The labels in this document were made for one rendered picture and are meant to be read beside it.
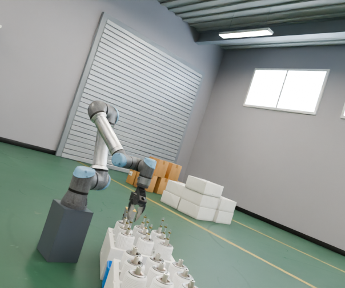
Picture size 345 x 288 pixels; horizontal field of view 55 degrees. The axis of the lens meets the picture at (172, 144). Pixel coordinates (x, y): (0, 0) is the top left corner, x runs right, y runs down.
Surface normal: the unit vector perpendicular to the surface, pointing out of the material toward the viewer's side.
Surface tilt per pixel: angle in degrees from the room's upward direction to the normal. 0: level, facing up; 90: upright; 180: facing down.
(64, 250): 90
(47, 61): 90
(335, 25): 90
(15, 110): 90
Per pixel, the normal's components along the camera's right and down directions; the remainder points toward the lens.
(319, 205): -0.71, -0.26
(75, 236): 0.63, 0.18
